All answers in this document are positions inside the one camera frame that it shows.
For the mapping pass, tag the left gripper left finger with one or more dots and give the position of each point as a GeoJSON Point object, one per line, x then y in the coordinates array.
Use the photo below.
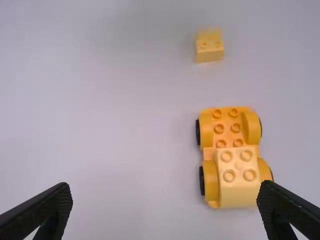
{"type": "Point", "coordinates": [60, 200]}

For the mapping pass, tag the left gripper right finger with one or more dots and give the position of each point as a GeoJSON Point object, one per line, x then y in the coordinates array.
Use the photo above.
{"type": "Point", "coordinates": [268, 202]}

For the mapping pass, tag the yellow toy car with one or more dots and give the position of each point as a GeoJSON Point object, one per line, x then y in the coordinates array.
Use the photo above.
{"type": "Point", "coordinates": [225, 130]}

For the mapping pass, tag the yellow toy brick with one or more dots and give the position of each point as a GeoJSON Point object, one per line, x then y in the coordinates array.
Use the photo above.
{"type": "Point", "coordinates": [208, 53]}

